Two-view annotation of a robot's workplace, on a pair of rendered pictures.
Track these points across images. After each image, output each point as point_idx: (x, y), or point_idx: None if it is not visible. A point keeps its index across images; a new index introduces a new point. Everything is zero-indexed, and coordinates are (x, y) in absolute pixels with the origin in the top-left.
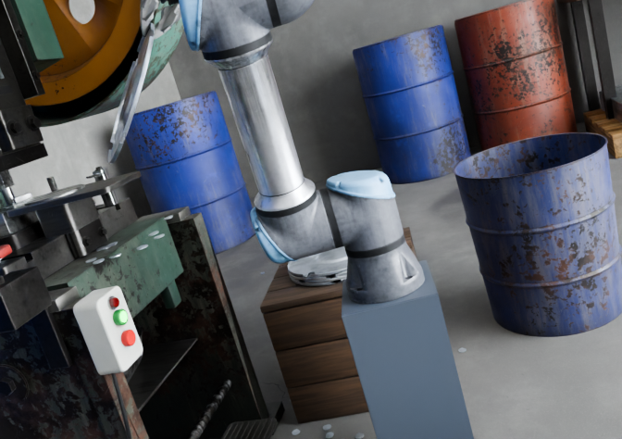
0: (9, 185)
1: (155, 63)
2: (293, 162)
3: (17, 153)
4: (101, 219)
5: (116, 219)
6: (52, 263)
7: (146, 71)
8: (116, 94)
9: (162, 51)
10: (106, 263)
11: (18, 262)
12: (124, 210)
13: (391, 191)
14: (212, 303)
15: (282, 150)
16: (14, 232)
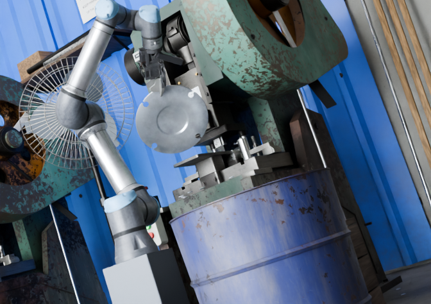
0: (219, 145)
1: (253, 70)
2: (111, 182)
3: (208, 133)
4: (228, 170)
5: (239, 170)
6: (194, 191)
7: (252, 76)
8: (248, 91)
9: (247, 64)
10: (191, 198)
11: (178, 189)
12: (247, 165)
13: (109, 208)
14: None
15: (106, 177)
16: None
